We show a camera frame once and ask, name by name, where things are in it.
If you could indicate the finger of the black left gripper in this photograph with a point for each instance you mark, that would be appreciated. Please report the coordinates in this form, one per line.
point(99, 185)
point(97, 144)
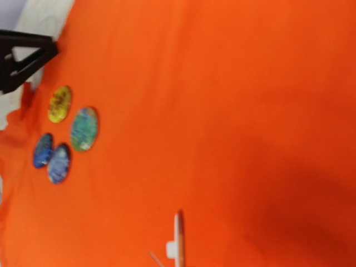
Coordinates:
point(15, 72)

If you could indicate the dark blue round brooch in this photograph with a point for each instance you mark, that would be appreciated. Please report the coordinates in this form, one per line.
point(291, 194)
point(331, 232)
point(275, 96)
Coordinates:
point(59, 164)

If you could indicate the teal round brooch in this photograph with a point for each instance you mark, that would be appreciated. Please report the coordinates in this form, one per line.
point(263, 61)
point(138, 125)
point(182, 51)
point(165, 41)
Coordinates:
point(84, 129)

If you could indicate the silver round brooch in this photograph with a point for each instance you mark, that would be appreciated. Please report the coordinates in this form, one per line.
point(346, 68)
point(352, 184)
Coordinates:
point(175, 249)

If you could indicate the orange round brooch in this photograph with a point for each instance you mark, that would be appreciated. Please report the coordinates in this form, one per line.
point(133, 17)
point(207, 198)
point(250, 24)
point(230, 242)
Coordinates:
point(59, 104)

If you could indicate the red t-shirt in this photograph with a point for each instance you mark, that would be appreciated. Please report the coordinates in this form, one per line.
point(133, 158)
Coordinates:
point(239, 113)

